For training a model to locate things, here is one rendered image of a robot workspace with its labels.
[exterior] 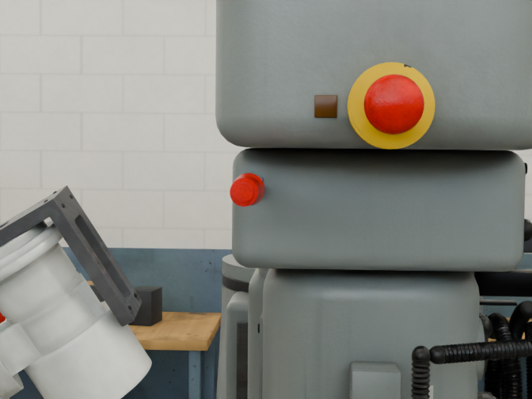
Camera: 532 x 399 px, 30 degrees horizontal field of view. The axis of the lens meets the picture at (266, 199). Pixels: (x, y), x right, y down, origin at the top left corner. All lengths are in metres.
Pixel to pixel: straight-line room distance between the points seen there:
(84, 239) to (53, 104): 4.72
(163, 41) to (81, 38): 0.43
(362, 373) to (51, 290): 0.32
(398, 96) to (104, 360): 0.25
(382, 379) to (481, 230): 0.14
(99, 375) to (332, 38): 0.29
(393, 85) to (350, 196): 0.17
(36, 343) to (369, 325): 0.35
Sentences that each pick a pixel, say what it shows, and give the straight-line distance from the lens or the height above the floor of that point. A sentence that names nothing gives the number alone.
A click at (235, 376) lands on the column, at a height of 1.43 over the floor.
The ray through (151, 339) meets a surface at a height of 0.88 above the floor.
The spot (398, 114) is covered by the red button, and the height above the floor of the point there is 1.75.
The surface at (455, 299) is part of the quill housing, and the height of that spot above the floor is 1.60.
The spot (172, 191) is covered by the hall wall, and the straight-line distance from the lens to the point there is 5.18.
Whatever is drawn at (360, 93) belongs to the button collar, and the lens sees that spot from 0.69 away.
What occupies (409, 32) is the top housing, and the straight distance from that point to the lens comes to 0.72.
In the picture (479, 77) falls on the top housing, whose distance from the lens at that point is 0.72.
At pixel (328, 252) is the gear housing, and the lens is 0.81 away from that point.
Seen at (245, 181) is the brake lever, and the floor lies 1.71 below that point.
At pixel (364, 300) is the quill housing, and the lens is 0.85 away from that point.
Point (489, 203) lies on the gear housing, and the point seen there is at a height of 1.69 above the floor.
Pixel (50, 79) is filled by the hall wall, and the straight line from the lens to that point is 5.32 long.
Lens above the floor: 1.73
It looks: 3 degrees down
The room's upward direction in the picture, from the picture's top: 1 degrees clockwise
